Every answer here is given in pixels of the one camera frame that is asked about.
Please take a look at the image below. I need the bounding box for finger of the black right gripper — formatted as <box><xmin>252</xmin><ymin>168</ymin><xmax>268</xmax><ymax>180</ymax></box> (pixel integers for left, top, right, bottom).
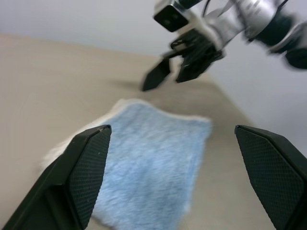
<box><xmin>176</xmin><ymin>61</ymin><xmax>207</xmax><ymax>84</ymax></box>
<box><xmin>142</xmin><ymin>56</ymin><xmax>175</xmax><ymax>92</ymax></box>

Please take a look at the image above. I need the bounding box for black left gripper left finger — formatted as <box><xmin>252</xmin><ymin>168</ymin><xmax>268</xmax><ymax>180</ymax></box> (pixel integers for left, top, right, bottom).
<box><xmin>0</xmin><ymin>124</ymin><xmax>112</xmax><ymax>230</ymax></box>

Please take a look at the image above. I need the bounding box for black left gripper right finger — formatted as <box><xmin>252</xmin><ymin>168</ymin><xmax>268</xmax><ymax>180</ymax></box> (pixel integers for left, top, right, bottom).
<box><xmin>235</xmin><ymin>125</ymin><xmax>307</xmax><ymax>230</ymax></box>

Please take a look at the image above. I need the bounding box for light blue terry towel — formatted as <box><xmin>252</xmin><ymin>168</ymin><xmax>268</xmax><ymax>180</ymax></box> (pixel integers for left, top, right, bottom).
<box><xmin>39</xmin><ymin>98</ymin><xmax>214</xmax><ymax>230</ymax></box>

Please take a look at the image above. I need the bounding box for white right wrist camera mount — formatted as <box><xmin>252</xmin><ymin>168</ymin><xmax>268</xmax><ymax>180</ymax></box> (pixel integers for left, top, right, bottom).
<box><xmin>153</xmin><ymin>0</ymin><xmax>210</xmax><ymax>34</ymax></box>

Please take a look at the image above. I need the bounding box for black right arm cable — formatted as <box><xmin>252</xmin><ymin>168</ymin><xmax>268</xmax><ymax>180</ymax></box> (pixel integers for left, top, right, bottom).
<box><xmin>202</xmin><ymin>0</ymin><xmax>213</xmax><ymax>17</ymax></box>

